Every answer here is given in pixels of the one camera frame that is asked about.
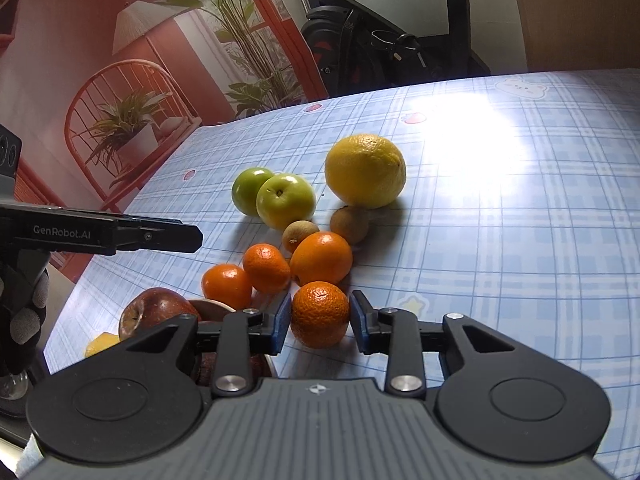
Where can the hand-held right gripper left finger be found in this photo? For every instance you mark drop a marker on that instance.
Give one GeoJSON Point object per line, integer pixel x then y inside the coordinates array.
{"type": "Point", "coordinates": [282, 322]}

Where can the wall poster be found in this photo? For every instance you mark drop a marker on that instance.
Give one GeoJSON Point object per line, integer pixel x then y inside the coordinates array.
{"type": "Point", "coordinates": [75, 35]}

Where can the wooden panel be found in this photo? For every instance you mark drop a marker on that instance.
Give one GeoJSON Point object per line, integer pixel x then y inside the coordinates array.
{"type": "Point", "coordinates": [575, 10]}

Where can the green apple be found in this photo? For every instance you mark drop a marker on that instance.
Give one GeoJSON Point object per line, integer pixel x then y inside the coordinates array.
{"type": "Point", "coordinates": [245, 190]}
{"type": "Point", "coordinates": [286, 202]}

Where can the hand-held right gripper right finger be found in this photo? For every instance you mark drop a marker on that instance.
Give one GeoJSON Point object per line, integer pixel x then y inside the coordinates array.
{"type": "Point", "coordinates": [357, 320]}

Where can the cream plate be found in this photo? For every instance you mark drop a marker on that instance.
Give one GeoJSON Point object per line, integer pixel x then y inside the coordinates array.
{"type": "Point", "coordinates": [212, 308]}

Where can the red apple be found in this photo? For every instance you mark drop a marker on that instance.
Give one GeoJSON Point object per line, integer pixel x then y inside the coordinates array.
{"type": "Point", "coordinates": [150, 310]}

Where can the smooth orange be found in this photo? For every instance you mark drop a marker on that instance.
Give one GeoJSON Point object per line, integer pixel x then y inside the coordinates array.
{"type": "Point", "coordinates": [321, 257]}

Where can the black exercise bike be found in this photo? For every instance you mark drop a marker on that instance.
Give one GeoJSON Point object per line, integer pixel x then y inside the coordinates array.
{"type": "Point", "coordinates": [350, 45]}

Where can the yellow lemon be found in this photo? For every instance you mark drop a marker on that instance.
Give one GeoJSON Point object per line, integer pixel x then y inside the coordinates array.
{"type": "Point", "coordinates": [365, 170]}
{"type": "Point", "coordinates": [101, 346]}

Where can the brown kiwi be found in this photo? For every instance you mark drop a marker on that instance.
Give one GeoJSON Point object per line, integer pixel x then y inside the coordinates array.
{"type": "Point", "coordinates": [350, 224]}
{"type": "Point", "coordinates": [299, 235]}

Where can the blue plaid tablecloth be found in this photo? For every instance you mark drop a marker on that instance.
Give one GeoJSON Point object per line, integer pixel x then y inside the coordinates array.
{"type": "Point", "coordinates": [500, 235]}

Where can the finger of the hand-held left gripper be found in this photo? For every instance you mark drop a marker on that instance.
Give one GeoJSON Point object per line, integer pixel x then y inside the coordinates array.
{"type": "Point", "coordinates": [150, 220]}
{"type": "Point", "coordinates": [165, 238]}

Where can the person's left hand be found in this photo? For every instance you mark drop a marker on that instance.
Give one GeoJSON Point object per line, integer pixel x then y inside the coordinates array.
{"type": "Point", "coordinates": [25, 324]}

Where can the small tangerine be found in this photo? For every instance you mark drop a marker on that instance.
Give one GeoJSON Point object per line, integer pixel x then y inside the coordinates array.
{"type": "Point", "coordinates": [320, 314]}
{"type": "Point", "coordinates": [226, 286]}
{"type": "Point", "coordinates": [266, 267]}

